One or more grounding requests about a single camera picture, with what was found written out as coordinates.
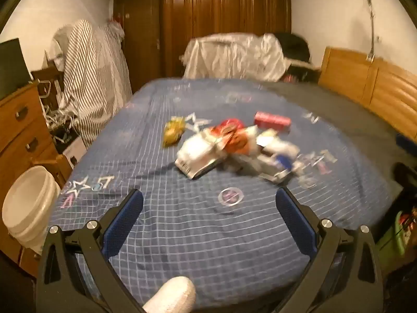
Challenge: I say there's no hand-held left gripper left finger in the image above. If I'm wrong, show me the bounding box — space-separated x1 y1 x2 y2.
35 188 145 313

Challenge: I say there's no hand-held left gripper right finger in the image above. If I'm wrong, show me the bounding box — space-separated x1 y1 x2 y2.
275 187 384 313

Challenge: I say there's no white plastic bucket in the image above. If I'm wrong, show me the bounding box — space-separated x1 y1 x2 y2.
2 165 62 255

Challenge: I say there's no person's left hand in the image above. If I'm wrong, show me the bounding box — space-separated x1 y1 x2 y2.
142 276 197 313

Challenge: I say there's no white blue snack packet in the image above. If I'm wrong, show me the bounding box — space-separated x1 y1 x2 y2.
257 130 301 183

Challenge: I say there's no blue checked bedsheet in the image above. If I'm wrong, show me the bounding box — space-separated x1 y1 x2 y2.
49 77 401 310

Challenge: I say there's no light wooden chair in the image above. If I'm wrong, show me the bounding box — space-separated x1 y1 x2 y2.
33 155 74 190

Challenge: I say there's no white cardboard box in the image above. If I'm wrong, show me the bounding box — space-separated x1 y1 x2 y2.
62 135 88 172

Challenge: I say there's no green bag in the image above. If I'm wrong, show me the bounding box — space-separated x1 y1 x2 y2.
375 205 417 268

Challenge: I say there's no orange white box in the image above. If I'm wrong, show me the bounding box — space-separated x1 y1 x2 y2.
225 130 259 154

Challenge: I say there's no yellow snack packet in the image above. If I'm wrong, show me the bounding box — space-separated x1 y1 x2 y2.
163 116 187 147

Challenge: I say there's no red rectangular box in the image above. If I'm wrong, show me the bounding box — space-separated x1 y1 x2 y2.
254 111 291 133

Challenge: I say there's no grey blanket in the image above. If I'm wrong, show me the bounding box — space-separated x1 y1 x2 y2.
261 81 417 235

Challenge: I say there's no wooden dresser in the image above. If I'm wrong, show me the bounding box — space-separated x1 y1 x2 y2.
0 83 67 278

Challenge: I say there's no grey striped cloth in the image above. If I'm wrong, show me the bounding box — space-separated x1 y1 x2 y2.
60 20 132 147

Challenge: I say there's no wooden bed headboard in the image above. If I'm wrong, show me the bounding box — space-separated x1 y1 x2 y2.
317 46 417 137

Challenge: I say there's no dark wooden chair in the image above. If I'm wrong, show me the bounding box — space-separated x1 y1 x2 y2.
31 67 66 111

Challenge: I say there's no black coat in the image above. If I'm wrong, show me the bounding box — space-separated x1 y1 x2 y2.
274 32 321 83

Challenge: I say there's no white satin cloth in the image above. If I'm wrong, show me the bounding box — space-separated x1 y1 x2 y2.
179 33 289 82

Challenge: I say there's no brown wooden door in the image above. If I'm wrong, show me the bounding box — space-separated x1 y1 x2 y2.
114 0 162 92

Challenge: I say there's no black flat television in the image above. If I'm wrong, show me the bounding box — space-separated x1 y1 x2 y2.
0 38 31 100

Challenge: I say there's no brown wooden wardrobe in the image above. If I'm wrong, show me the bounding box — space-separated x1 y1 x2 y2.
160 0 292 77

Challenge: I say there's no tangle of white cables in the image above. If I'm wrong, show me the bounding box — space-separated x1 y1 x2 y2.
39 78 79 137

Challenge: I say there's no hanging wall cord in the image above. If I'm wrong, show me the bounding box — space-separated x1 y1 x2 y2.
358 0 382 61

